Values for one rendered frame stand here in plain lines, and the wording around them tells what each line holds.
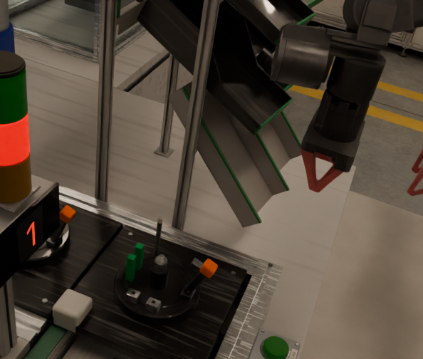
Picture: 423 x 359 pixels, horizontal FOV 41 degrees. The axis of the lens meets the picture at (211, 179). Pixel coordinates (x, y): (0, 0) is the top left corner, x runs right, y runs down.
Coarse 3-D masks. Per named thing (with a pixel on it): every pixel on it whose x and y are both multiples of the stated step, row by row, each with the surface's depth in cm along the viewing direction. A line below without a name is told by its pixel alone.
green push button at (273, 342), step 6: (276, 336) 88; (264, 342) 87; (270, 342) 87; (276, 342) 87; (282, 342) 87; (264, 348) 86; (270, 348) 86; (276, 348) 86; (282, 348) 86; (288, 348) 87; (270, 354) 86; (276, 354) 86; (282, 354) 86
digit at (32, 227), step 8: (40, 208) 65; (32, 216) 64; (40, 216) 66; (24, 224) 63; (32, 224) 65; (40, 224) 67; (24, 232) 64; (32, 232) 66; (40, 232) 68; (24, 240) 64; (32, 240) 66; (40, 240) 68; (24, 248) 65; (32, 248) 67; (24, 256) 66
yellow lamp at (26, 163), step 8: (24, 160) 59; (0, 168) 58; (8, 168) 58; (16, 168) 59; (24, 168) 60; (0, 176) 58; (8, 176) 59; (16, 176) 59; (24, 176) 60; (0, 184) 59; (8, 184) 59; (16, 184) 60; (24, 184) 61; (0, 192) 60; (8, 192) 60; (16, 192) 60; (24, 192) 61; (0, 200) 60; (8, 200) 61; (16, 200) 61
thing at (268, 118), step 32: (160, 0) 91; (192, 0) 103; (224, 0) 99; (160, 32) 94; (192, 32) 91; (224, 32) 102; (192, 64) 94; (224, 64) 101; (256, 64) 102; (224, 96) 93; (256, 96) 100; (288, 96) 102; (256, 128) 93
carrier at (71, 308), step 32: (160, 224) 91; (128, 256) 88; (160, 256) 87; (192, 256) 100; (96, 288) 91; (128, 288) 89; (160, 288) 90; (224, 288) 95; (64, 320) 85; (96, 320) 86; (128, 320) 87; (160, 320) 86; (192, 320) 89; (224, 320) 90; (128, 352) 83; (160, 352) 83; (192, 352) 84
